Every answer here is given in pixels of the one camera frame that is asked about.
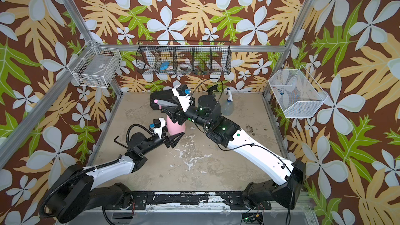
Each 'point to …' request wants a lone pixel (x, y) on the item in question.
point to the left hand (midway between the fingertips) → (180, 125)
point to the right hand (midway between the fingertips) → (167, 101)
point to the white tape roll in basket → (184, 65)
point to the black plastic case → (165, 95)
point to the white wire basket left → (95, 65)
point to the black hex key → (121, 144)
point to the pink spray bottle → (174, 128)
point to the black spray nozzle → (213, 87)
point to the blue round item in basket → (164, 65)
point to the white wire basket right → (297, 93)
